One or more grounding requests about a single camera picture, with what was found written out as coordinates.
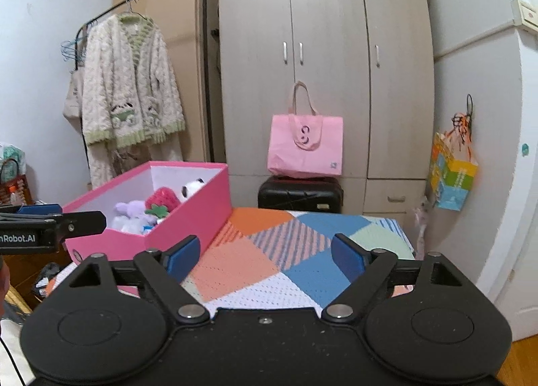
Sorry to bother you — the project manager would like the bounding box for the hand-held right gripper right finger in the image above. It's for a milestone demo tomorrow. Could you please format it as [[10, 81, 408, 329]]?
[[321, 233, 476, 325]]

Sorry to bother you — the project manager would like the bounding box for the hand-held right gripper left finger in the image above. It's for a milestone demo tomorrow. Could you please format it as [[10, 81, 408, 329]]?
[[65, 235, 212, 325]]

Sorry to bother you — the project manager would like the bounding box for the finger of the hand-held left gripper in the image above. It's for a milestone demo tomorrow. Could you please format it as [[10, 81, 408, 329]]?
[[0, 210, 107, 240], [0, 204, 65, 219]]

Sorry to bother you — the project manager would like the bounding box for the pink cardboard box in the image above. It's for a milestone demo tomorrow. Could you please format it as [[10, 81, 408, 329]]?
[[62, 161, 233, 298]]

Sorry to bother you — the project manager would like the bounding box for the purple plush toy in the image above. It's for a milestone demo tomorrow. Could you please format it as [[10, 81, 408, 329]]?
[[110, 200, 158, 235]]

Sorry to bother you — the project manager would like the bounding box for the red strawberry plush toy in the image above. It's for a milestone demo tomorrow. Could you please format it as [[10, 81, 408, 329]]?
[[144, 187, 181, 218]]

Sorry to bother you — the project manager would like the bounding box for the panda plush toy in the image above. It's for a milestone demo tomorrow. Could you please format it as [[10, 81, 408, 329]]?
[[181, 178, 206, 204]]

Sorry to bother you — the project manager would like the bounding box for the brown woven basket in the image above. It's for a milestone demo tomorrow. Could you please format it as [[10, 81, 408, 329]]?
[[0, 158, 33, 206]]

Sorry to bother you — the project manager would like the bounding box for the dark patterned object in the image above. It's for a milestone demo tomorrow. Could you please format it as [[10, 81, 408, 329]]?
[[33, 262, 64, 298]]

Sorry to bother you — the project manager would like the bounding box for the patchwork knitted blanket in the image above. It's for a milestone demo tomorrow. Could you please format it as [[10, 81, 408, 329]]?
[[46, 206, 417, 311]]

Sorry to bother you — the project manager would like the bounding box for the white crumpled plastic bag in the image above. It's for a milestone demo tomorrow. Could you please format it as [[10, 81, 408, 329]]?
[[0, 142, 27, 172]]

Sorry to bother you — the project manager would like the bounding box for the black suitcase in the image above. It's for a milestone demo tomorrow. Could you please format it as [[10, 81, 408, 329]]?
[[258, 176, 344, 214]]

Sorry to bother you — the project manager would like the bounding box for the white printed hanging bag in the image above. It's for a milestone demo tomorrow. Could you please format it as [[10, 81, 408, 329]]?
[[412, 197, 433, 260]]

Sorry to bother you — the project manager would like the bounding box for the pink tote bag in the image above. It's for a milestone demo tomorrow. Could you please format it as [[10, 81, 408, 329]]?
[[268, 81, 344, 179]]

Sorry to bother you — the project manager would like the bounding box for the beige hanging tote bag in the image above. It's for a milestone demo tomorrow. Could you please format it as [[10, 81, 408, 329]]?
[[63, 70, 87, 132]]

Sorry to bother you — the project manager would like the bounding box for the white cloth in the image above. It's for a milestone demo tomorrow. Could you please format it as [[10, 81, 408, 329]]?
[[0, 314, 36, 386]]

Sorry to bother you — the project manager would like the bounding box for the colourful paper gift bag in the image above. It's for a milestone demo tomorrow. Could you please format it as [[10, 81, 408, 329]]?
[[428, 114, 479, 212]]

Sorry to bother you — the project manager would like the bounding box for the cream fluffy cardigan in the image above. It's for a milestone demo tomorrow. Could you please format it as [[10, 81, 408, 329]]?
[[81, 11, 186, 189]]

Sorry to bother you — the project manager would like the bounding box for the white door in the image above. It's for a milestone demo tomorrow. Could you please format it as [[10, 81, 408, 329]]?
[[494, 184, 538, 342]]

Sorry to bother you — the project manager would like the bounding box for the grey three-door wardrobe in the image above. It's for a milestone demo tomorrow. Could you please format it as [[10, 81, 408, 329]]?
[[214, 0, 435, 214]]

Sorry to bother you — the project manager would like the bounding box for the light blue wire hanger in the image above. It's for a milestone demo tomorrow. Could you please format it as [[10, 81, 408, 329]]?
[[60, 39, 87, 65]]

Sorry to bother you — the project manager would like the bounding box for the white door frame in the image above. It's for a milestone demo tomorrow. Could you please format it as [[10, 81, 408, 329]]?
[[475, 0, 538, 298]]

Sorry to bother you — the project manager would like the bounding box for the beige wall switch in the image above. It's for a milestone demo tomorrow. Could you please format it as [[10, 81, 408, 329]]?
[[509, 0, 538, 31]]

